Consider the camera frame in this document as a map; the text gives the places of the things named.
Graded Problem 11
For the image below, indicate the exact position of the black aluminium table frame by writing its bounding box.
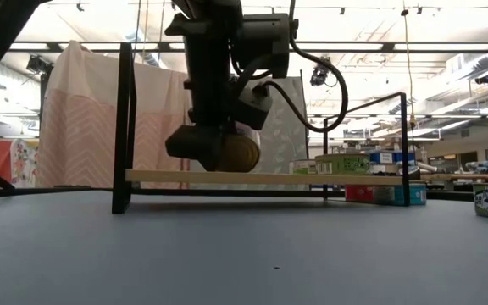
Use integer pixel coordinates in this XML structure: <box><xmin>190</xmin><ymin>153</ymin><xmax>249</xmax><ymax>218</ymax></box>
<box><xmin>0</xmin><ymin>164</ymin><xmax>476</xmax><ymax>202</ymax></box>

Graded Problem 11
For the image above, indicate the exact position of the white floral cloth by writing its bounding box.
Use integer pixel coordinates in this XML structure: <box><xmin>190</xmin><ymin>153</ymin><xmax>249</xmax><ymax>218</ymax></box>
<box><xmin>9</xmin><ymin>138</ymin><xmax>41</xmax><ymax>189</ymax></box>

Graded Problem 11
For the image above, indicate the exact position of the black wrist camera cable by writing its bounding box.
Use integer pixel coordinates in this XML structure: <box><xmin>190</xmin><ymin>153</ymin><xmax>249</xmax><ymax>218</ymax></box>
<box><xmin>263</xmin><ymin>0</ymin><xmax>351</xmax><ymax>135</ymax></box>

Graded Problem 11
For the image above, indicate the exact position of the thin hanging cable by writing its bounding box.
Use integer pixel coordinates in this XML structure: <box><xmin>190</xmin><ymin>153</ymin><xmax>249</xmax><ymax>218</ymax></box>
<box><xmin>400</xmin><ymin>0</ymin><xmax>417</xmax><ymax>128</ymax></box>

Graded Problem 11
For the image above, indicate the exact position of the Wild Planet can gold lid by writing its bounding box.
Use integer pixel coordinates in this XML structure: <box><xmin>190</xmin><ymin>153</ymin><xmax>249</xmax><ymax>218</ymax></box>
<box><xmin>218</xmin><ymin>122</ymin><xmax>263</xmax><ymax>174</ymax></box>

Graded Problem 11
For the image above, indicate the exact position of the long wooden workbench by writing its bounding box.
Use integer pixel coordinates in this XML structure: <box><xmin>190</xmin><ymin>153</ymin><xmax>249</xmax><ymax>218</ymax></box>
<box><xmin>417</xmin><ymin>172</ymin><xmax>488</xmax><ymax>183</ymax></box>

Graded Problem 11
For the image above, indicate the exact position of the red label can silver lid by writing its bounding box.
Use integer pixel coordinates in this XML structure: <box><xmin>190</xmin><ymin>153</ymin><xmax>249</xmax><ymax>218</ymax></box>
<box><xmin>345</xmin><ymin>185</ymin><xmax>374</xmax><ymax>203</ymax></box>

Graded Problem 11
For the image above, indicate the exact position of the grey-green leaf print cloth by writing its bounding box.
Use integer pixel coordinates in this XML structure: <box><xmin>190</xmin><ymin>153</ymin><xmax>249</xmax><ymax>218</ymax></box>
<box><xmin>189</xmin><ymin>75</ymin><xmax>311</xmax><ymax>191</ymax></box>

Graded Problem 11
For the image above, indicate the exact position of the wooden shelf black metal frame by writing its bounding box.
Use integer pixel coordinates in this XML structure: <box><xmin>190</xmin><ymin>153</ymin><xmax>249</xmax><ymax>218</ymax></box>
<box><xmin>111</xmin><ymin>41</ymin><xmax>410</xmax><ymax>215</ymax></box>

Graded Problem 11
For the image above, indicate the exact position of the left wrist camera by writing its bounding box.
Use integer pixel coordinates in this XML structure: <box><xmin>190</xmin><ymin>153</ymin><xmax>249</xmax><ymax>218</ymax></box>
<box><xmin>235</xmin><ymin>84</ymin><xmax>274</xmax><ymax>131</ymax></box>

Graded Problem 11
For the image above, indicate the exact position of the pink chevron cloth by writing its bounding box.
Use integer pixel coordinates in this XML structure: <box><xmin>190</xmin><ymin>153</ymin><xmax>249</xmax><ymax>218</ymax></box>
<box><xmin>36</xmin><ymin>40</ymin><xmax>194</xmax><ymax>190</ymax></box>

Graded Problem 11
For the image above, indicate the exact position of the small black mounted device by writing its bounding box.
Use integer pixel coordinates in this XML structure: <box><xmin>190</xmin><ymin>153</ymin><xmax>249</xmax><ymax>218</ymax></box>
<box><xmin>25</xmin><ymin>53</ymin><xmax>54</xmax><ymax>76</ymax></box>
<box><xmin>310</xmin><ymin>57</ymin><xmax>334</xmax><ymax>88</ymax></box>

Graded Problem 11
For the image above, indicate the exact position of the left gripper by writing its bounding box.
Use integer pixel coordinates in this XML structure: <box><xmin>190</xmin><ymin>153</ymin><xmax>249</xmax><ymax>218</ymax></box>
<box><xmin>165</xmin><ymin>42</ymin><xmax>239</xmax><ymax>173</ymax></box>

